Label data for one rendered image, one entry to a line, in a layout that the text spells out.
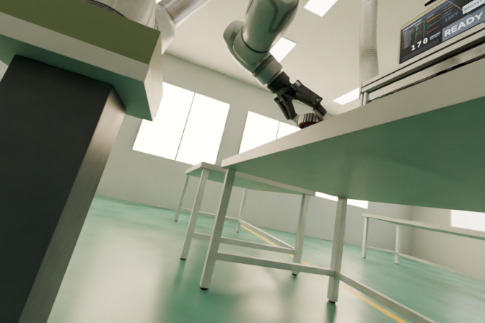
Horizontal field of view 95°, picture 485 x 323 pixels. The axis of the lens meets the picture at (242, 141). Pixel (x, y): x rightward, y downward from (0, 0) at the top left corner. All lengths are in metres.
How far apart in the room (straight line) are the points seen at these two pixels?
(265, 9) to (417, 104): 0.37
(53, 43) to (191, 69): 5.11
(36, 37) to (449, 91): 0.64
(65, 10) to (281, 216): 5.43
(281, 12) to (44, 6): 0.47
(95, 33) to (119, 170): 4.56
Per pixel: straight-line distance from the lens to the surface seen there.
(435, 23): 1.07
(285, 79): 0.73
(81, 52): 0.53
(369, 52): 2.58
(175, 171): 4.96
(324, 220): 6.33
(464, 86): 0.38
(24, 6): 0.62
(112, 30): 0.56
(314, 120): 0.73
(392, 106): 0.43
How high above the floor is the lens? 0.53
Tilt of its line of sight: 14 degrees up
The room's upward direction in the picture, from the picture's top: 13 degrees clockwise
